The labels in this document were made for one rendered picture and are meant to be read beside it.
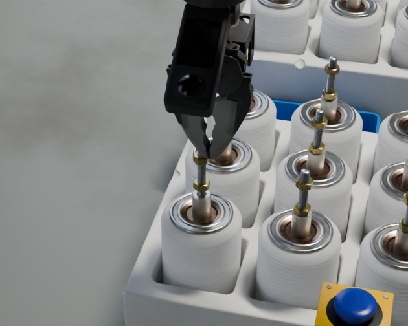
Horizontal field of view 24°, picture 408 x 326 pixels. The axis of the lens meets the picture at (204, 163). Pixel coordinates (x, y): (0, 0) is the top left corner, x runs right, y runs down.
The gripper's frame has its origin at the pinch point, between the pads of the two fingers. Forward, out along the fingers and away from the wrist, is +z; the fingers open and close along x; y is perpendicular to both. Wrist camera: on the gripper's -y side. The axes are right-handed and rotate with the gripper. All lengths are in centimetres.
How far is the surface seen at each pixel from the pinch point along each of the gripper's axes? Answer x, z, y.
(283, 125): -4.9, 17.3, 30.5
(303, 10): -4, 11, 53
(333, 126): -12.3, 9.9, 21.6
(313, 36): -6, 17, 57
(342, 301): -16.5, 2.3, -17.0
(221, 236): -2.0, 10.4, -1.9
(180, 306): 1.9, 17.9, -6.7
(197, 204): 1.4, 8.0, 0.2
